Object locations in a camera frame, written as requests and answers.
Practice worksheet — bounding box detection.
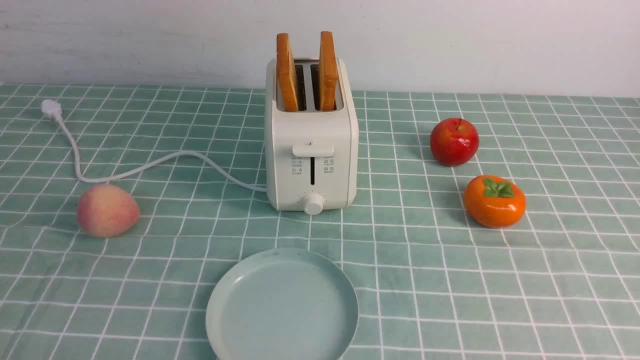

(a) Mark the toast slice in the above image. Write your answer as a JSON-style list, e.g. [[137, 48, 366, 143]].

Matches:
[[276, 33, 300, 112], [318, 30, 338, 112]]

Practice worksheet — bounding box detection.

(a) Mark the white two-slot toaster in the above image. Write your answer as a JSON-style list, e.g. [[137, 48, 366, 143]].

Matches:
[[263, 58, 359, 215]]

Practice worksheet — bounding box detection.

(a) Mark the light green round plate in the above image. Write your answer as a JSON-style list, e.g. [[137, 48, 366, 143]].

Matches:
[[205, 248, 359, 360]]

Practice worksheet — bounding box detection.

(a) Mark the red apple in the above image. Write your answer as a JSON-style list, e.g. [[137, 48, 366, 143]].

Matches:
[[429, 117, 480, 167]]

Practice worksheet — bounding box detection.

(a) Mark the orange persimmon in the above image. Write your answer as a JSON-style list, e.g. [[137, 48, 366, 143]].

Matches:
[[463, 174, 527, 229]]

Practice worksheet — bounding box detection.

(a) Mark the pink peach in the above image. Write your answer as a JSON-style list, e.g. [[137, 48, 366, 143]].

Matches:
[[77, 184, 141, 239]]

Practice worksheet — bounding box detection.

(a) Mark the green checkered tablecloth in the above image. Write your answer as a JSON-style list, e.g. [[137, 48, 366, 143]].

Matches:
[[0, 83, 640, 360]]

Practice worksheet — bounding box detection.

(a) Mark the white toaster power cord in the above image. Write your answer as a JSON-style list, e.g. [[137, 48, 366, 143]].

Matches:
[[40, 99, 267, 193]]

